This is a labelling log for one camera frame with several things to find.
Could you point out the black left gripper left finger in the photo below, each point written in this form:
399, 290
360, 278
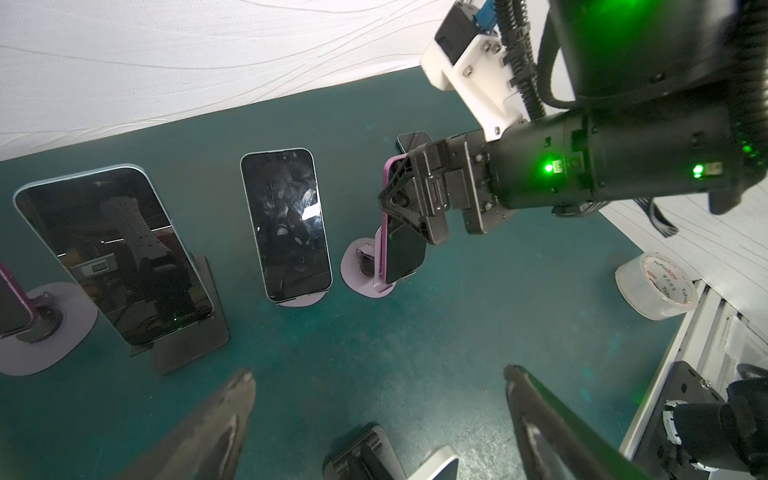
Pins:
208, 442

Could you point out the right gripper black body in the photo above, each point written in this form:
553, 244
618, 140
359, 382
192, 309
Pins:
436, 177

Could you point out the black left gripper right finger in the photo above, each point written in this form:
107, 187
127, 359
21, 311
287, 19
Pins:
553, 442

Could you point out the purple edged black phone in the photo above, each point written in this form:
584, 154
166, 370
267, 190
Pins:
403, 250

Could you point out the black phone stand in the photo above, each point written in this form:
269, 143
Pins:
173, 352
369, 455

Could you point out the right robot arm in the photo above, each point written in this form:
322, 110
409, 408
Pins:
620, 100

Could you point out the grey round stand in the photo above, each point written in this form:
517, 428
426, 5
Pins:
303, 301
66, 315
361, 268

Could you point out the black phone on grey stand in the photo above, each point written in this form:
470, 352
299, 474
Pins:
282, 193

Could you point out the white tape roll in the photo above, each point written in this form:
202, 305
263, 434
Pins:
656, 287

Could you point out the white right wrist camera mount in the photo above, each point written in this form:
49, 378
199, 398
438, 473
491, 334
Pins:
469, 59

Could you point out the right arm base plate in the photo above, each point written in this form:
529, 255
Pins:
695, 433

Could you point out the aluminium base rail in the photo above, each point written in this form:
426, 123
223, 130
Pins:
713, 340

